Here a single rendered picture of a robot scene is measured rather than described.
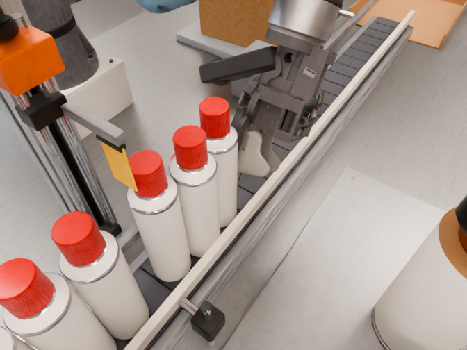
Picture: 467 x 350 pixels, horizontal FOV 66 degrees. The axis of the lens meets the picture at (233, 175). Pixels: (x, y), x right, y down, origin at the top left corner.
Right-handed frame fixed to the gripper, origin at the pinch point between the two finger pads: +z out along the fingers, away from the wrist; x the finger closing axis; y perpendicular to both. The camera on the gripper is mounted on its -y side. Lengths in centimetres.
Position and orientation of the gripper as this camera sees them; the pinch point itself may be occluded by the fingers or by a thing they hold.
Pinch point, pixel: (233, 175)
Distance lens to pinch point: 51.9
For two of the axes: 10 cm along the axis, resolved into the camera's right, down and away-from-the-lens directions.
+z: -2.9, 8.7, 3.9
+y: 8.2, 4.4, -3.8
